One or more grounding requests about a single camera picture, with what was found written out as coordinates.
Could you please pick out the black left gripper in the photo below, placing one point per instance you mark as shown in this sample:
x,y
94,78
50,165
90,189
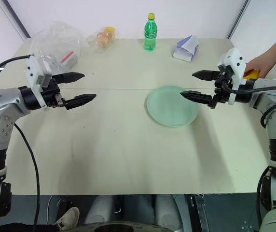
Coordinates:
x,y
52,94

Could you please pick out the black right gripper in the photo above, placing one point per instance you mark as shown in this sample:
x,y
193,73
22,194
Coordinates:
x,y
223,93

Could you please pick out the yellow object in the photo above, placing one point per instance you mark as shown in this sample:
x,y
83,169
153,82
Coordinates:
x,y
252,74

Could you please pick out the pale green round plate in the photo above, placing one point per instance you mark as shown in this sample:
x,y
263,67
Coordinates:
x,y
167,111

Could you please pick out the person's bare hand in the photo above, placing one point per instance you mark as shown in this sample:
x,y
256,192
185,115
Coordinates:
x,y
263,64

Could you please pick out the grey box with red stripe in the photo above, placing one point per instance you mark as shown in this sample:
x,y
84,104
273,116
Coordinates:
x,y
68,60

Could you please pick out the white and purple tissue pack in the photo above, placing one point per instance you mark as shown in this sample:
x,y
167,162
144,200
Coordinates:
x,y
185,49

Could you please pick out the small clear plastic bag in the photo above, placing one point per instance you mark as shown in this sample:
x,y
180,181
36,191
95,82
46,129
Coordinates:
x,y
97,43

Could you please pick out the large clear plastic bag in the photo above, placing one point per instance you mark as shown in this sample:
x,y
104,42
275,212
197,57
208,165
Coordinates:
x,y
51,41

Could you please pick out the green plastic bottle yellow cap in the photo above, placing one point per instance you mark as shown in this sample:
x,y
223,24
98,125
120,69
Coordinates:
x,y
150,36

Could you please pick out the grey rounded shape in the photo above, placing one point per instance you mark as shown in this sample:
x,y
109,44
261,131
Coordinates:
x,y
168,209
98,210

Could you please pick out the black metal strut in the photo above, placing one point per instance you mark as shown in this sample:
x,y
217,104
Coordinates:
x,y
200,212

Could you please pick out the white sneaker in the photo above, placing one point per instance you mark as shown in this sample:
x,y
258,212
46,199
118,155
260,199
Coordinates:
x,y
68,218

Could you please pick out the dark round rim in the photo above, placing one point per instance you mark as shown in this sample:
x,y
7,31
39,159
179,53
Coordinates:
x,y
118,227

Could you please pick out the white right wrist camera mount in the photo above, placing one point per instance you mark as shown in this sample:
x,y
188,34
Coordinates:
x,y
237,60

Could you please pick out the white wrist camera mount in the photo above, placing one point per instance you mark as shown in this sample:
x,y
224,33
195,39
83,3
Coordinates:
x,y
33,70
237,60

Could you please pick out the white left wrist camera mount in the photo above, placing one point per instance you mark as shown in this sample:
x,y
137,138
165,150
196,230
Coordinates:
x,y
33,70

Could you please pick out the dark frame post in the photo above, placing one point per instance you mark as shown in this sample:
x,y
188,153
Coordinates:
x,y
18,18
239,18

